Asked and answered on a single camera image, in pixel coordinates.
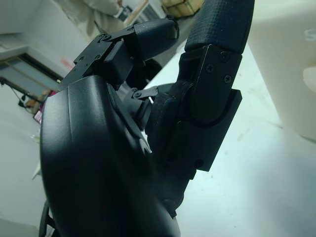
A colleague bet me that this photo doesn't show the white two-slot toaster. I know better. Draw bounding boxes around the white two-slot toaster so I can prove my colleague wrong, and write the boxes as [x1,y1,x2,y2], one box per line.
[248,0,316,149]

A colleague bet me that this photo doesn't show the person's legs in black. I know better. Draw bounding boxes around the person's legs in black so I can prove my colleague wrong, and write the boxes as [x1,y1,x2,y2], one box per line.
[80,0,125,40]

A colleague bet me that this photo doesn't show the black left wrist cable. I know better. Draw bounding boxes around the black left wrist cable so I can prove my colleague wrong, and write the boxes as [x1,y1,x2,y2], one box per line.
[38,199,57,237]

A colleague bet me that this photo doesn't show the stacked light wooden crates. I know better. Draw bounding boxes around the stacked light wooden crates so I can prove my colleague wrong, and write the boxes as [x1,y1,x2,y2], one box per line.
[161,0,205,18]

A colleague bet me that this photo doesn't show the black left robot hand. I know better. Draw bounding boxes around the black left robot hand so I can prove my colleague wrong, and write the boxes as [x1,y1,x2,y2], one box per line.
[39,0,255,237]

